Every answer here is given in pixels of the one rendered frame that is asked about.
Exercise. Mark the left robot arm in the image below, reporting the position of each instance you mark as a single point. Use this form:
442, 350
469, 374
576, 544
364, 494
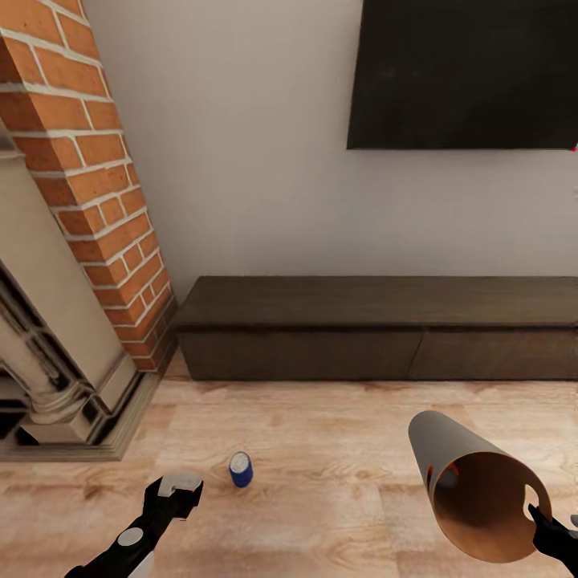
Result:
132, 552

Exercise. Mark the wall mounted tv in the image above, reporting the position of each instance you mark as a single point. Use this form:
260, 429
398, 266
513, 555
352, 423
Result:
466, 75

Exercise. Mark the can of soda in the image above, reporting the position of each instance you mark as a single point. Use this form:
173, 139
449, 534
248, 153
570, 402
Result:
240, 469
448, 478

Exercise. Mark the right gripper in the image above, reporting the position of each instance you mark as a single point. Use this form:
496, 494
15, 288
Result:
553, 539

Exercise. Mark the trash can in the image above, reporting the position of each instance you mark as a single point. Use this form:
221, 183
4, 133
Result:
483, 515

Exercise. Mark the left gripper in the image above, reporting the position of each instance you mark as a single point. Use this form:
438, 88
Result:
178, 505

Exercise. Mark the cabinet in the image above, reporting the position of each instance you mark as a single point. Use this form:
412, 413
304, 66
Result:
380, 328

